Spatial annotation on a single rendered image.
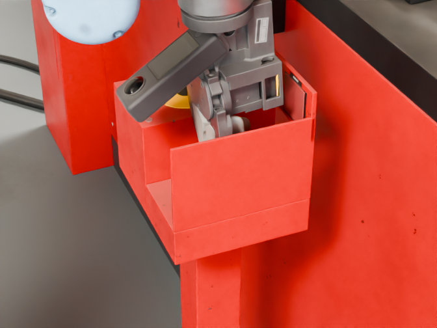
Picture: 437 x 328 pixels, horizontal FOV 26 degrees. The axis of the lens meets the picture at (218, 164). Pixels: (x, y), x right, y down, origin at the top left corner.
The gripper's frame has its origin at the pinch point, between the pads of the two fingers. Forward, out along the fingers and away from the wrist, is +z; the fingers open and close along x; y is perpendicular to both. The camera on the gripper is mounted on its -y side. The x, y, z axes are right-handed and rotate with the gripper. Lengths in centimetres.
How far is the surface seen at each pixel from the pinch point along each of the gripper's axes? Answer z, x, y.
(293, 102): -6.9, -1.2, 9.3
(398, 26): -12.4, -1.1, 21.9
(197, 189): -2.6, -4.9, -3.6
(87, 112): 57, 107, 7
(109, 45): 39, 101, 13
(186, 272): 18.2, 5.5, -3.1
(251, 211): 2.6, -4.9, 2.2
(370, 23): -12.6, 0.6, 19.6
